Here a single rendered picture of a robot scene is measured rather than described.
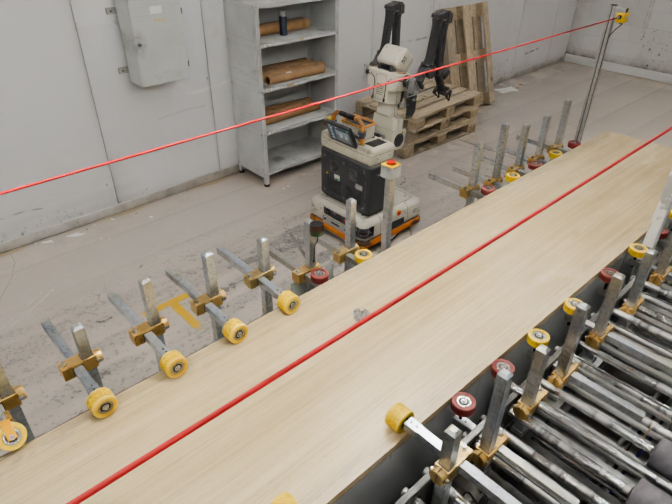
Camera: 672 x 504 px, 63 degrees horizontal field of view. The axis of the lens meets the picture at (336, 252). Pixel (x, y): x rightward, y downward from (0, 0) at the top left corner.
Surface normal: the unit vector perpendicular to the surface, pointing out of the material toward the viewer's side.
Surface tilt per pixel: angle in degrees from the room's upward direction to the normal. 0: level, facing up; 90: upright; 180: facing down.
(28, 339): 0
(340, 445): 0
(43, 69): 90
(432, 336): 0
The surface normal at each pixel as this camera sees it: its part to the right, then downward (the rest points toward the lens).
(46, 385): 0.01, -0.83
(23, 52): 0.68, 0.41
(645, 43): -0.73, 0.37
